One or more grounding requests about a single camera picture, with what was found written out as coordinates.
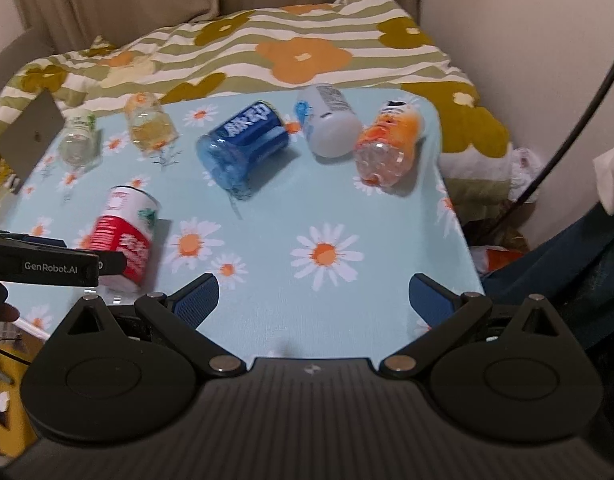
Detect red label clear bottle cup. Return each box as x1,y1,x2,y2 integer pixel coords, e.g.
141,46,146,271
89,185,159,292

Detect green label clear bottle cup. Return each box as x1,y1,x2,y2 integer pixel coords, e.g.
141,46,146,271
59,108,98,169

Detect yellow orange bottle cup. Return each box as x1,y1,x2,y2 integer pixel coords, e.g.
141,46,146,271
124,92,178,155

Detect blue bottle cup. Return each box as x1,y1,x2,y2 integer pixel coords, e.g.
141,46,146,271
196,101,290,198

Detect orange cartoon bottle cup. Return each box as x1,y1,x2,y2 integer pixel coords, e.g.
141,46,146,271
354,100,424,188

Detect white bottle cup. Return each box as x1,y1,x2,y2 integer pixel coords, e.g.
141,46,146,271
294,84,363,158

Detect grey laptop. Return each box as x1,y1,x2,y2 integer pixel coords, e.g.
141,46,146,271
0,89,65,194

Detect daisy print blue tablecloth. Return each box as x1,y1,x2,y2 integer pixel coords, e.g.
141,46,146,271
0,89,480,362

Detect striped floral duvet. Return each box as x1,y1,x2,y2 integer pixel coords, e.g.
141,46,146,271
0,0,512,222

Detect black cable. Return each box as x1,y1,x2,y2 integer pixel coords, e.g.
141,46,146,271
491,34,614,236

